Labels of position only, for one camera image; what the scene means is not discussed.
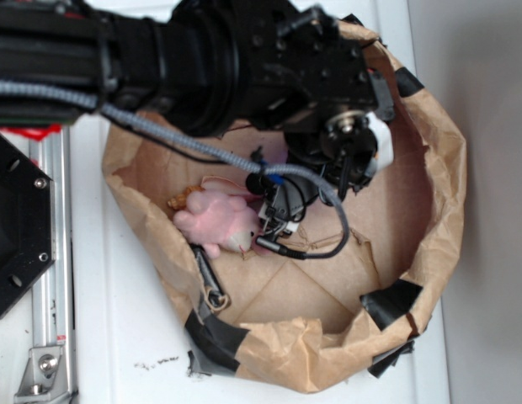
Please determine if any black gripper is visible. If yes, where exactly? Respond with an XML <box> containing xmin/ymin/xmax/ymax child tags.
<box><xmin>285</xmin><ymin>111</ymin><xmax>392</xmax><ymax>194</ymax></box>

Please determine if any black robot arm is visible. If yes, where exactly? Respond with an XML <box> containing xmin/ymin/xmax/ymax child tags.
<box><xmin>0</xmin><ymin>1</ymin><xmax>394</xmax><ymax>190</ymax></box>

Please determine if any pink plush bunny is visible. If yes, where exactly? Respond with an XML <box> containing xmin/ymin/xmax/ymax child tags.
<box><xmin>173</xmin><ymin>190</ymin><xmax>271</xmax><ymax>258</ymax></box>

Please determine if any brown paper bag bin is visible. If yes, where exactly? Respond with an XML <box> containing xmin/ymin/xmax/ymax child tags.
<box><xmin>102</xmin><ymin>20</ymin><xmax>466</xmax><ymax>393</ymax></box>

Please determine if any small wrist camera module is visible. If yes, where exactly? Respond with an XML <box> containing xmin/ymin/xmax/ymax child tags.
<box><xmin>246</xmin><ymin>173</ymin><xmax>318</xmax><ymax>242</ymax></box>

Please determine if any grey braided cable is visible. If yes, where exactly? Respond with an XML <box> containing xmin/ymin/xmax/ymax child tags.
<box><xmin>0</xmin><ymin>79</ymin><xmax>351</xmax><ymax>260</ymax></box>

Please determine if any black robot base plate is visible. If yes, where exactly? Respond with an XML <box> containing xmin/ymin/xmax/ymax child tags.
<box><xmin>0</xmin><ymin>133</ymin><xmax>54</xmax><ymax>320</ymax></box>

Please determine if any aluminium extrusion rail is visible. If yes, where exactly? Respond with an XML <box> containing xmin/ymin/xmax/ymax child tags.
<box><xmin>30</xmin><ymin>127</ymin><xmax>78</xmax><ymax>403</ymax></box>

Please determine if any metal corner bracket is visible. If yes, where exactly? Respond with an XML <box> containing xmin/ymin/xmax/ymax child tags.
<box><xmin>13</xmin><ymin>346</ymin><xmax>72</xmax><ymax>403</ymax></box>

